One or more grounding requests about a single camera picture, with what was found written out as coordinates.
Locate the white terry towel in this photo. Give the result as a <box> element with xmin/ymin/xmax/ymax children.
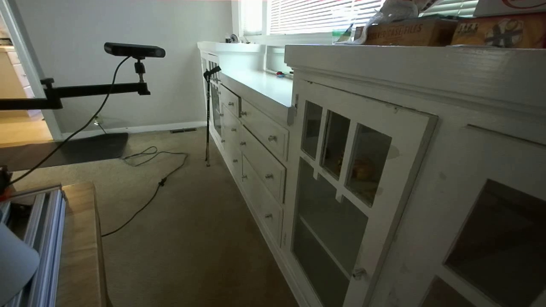
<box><xmin>379</xmin><ymin>0</ymin><xmax>441</xmax><ymax>23</ymax></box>

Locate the white cabinet drawer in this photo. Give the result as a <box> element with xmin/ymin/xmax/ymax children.
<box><xmin>239</xmin><ymin>155</ymin><xmax>285</xmax><ymax>243</ymax></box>
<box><xmin>238</xmin><ymin>97</ymin><xmax>292</xmax><ymax>165</ymax></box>
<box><xmin>236</xmin><ymin>124</ymin><xmax>289</xmax><ymax>204</ymax></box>

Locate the low white drawer cabinet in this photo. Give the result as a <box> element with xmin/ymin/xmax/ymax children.
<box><xmin>197</xmin><ymin>39</ymin><xmax>301</xmax><ymax>286</ymax></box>

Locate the orange object inside cabinet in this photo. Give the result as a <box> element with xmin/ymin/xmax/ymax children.
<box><xmin>355</xmin><ymin>160</ymin><xmax>378</xmax><ymax>182</ymax></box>

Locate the white glass cabinet door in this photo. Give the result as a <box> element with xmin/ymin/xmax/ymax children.
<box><xmin>417</xmin><ymin>124</ymin><xmax>546</xmax><ymax>307</ymax></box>
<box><xmin>284</xmin><ymin>78</ymin><xmax>441</xmax><ymax>307</ymax></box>

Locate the white window blind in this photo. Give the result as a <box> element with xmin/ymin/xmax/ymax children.
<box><xmin>267</xmin><ymin>0</ymin><xmax>480</xmax><ymax>35</ymax></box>

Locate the brown rectangular box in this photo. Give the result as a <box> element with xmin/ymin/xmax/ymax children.
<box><xmin>364</xmin><ymin>15</ymin><xmax>460</xmax><ymax>47</ymax></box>

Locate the tall white glass-door cabinet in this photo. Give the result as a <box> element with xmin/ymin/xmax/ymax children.
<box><xmin>280</xmin><ymin>42</ymin><xmax>546</xmax><ymax>307</ymax></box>

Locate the wooden table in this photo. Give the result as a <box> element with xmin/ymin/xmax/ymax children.
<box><xmin>57</xmin><ymin>180</ymin><xmax>111</xmax><ymax>307</ymax></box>

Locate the tan printed game box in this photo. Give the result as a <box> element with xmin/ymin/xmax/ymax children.
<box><xmin>451</xmin><ymin>11</ymin><xmax>546</xmax><ymax>49</ymax></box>

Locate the red black clamp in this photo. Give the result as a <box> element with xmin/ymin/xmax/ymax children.
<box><xmin>0</xmin><ymin>165</ymin><xmax>14</xmax><ymax>201</ymax></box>

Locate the grey rounded object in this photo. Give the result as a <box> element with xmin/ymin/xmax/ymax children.
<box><xmin>0</xmin><ymin>219</ymin><xmax>41</xmax><ymax>305</ymax></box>

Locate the black floor cable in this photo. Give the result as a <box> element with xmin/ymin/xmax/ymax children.
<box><xmin>101</xmin><ymin>144</ymin><xmax>192</xmax><ymax>238</ymax></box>

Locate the black stereo camera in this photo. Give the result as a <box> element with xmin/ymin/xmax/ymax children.
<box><xmin>103</xmin><ymin>40</ymin><xmax>168</xmax><ymax>61</ymax></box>

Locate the black camera cable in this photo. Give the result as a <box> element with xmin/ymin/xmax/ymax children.
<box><xmin>7</xmin><ymin>54</ymin><xmax>134</xmax><ymax>185</ymax></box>

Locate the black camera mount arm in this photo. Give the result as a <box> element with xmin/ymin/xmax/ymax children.
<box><xmin>0</xmin><ymin>57</ymin><xmax>152</xmax><ymax>110</ymax></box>

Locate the aluminium profile frame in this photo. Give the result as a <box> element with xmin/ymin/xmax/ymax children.
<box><xmin>0</xmin><ymin>185</ymin><xmax>69</xmax><ymax>307</ymax></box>

